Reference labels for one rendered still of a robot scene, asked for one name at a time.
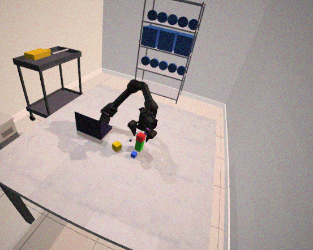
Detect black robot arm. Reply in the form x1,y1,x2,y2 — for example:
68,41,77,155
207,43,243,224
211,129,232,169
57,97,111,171
100,79,158,130

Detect small blue block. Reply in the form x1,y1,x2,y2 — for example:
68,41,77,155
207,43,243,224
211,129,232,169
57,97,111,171
130,151,137,158

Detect red block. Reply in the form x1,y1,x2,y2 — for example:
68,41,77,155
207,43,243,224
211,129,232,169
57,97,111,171
136,132,145,143

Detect yellow block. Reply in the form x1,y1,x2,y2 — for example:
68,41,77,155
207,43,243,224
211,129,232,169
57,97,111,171
112,141,122,152

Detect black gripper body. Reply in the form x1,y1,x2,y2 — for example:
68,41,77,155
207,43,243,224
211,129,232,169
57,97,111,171
127,120,157,139

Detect green block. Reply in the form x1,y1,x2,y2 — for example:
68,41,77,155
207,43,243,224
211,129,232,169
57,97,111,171
135,141,144,148
135,145,143,152

